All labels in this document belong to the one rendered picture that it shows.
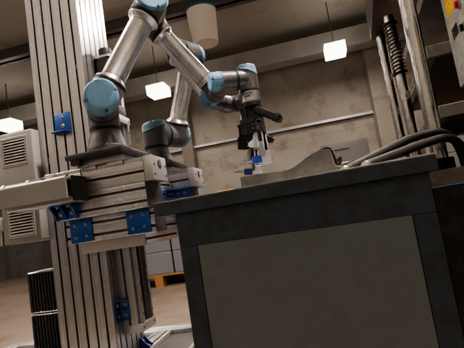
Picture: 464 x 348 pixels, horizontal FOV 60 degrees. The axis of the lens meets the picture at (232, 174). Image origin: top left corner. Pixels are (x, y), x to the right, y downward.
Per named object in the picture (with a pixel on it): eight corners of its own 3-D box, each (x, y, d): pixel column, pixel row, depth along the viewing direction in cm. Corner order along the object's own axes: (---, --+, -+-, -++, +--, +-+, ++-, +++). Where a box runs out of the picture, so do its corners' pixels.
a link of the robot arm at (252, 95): (262, 93, 160) (256, 88, 152) (264, 104, 160) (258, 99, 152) (244, 97, 162) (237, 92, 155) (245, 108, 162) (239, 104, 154)
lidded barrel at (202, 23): (217, 34, 659) (211, -2, 666) (186, 41, 668) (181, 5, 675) (224, 46, 709) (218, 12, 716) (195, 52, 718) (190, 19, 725)
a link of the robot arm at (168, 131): (139, 149, 202) (135, 122, 203) (159, 150, 212) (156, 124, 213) (155, 143, 194) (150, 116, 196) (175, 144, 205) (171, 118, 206)
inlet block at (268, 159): (239, 170, 155) (237, 156, 155) (242, 170, 159) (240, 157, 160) (272, 163, 151) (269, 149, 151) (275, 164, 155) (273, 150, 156)
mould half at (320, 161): (243, 198, 166) (238, 166, 168) (259, 198, 191) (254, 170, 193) (370, 177, 152) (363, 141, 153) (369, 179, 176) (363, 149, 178)
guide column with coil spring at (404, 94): (429, 238, 222) (383, 16, 236) (428, 237, 228) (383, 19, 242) (440, 237, 221) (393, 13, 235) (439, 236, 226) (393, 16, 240)
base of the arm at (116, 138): (79, 155, 147) (75, 128, 148) (101, 159, 162) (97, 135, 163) (117, 147, 144) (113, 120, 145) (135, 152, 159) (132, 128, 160)
